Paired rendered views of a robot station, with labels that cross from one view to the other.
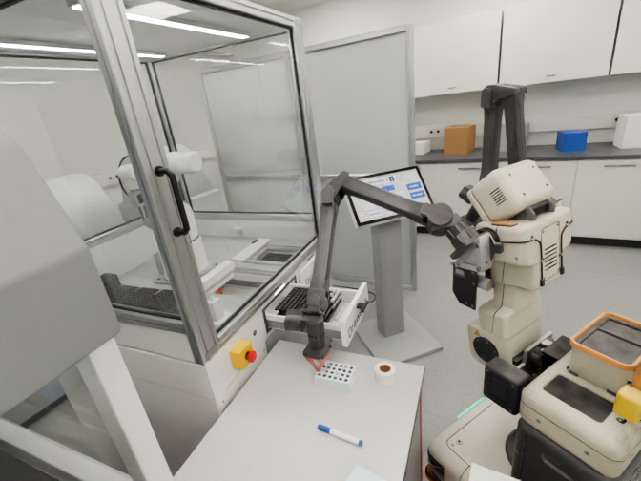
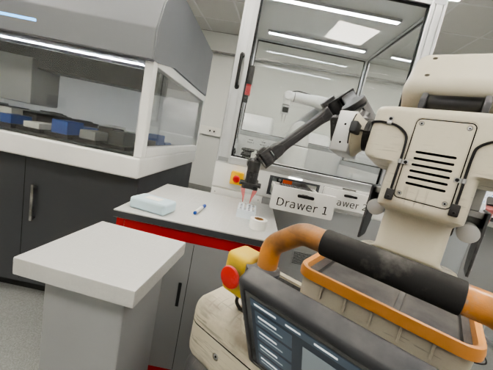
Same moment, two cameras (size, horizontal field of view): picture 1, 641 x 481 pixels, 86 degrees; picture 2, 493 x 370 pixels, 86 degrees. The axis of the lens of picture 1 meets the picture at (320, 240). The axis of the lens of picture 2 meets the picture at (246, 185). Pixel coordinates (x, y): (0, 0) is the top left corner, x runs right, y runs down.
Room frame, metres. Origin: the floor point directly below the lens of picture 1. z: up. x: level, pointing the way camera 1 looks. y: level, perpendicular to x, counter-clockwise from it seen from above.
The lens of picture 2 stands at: (0.39, -1.05, 1.10)
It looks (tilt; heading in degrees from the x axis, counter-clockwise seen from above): 10 degrees down; 65
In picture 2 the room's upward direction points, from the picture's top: 12 degrees clockwise
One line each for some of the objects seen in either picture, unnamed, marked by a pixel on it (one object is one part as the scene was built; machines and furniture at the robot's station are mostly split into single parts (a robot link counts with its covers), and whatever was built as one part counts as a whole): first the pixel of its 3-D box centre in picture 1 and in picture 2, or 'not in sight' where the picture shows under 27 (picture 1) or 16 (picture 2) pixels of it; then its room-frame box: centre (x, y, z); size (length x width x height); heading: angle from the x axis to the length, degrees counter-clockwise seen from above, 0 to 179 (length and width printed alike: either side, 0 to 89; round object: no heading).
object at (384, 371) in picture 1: (384, 372); (257, 223); (0.90, -0.16, 0.78); 0.07 x 0.07 x 0.04
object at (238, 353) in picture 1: (242, 354); (236, 178); (0.97, 0.32, 0.88); 0.07 x 0.05 x 0.07; 154
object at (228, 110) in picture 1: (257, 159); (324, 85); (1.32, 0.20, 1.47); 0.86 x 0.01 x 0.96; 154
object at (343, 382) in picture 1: (336, 375); (246, 211); (0.92, 0.01, 0.78); 0.12 x 0.08 x 0.04; 64
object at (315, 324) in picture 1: (313, 324); (254, 166); (0.93, 0.06, 0.99); 0.07 x 0.06 x 0.07; 72
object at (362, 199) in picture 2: (313, 268); (346, 200); (1.56, 0.05, 0.87); 0.29 x 0.02 x 0.11; 154
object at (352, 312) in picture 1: (355, 312); (302, 202); (1.13, -0.10, 0.87); 0.29 x 0.02 x 0.11; 154
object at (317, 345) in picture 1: (317, 340); (251, 178); (0.93, 0.05, 0.92); 0.10 x 0.07 x 0.07; 153
